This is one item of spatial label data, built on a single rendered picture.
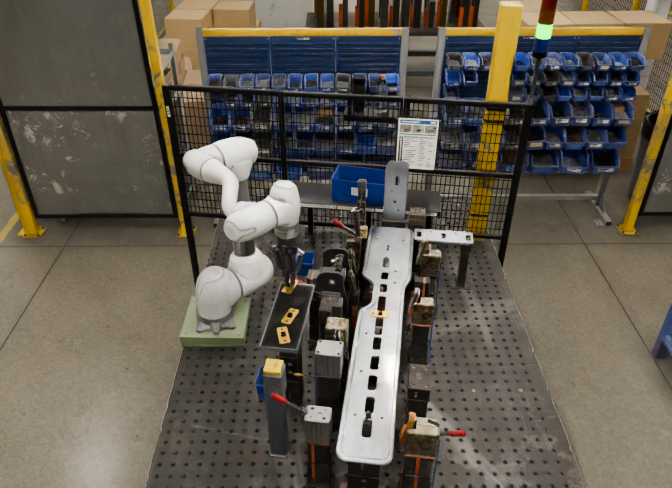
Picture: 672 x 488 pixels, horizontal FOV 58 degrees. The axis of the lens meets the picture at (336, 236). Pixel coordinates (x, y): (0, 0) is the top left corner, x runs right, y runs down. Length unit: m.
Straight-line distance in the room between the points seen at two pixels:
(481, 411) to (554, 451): 0.31
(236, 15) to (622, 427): 5.30
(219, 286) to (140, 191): 2.22
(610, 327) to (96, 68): 3.77
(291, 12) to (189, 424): 7.21
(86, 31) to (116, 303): 1.79
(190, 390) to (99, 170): 2.49
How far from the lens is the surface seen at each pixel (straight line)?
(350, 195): 3.20
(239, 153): 2.60
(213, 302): 2.79
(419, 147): 3.25
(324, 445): 2.19
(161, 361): 3.90
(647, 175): 5.10
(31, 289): 4.75
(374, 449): 2.11
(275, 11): 9.10
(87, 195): 5.00
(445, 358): 2.83
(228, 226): 2.03
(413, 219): 3.10
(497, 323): 3.06
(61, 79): 4.62
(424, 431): 2.10
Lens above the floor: 2.70
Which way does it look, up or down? 34 degrees down
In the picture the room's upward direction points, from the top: straight up
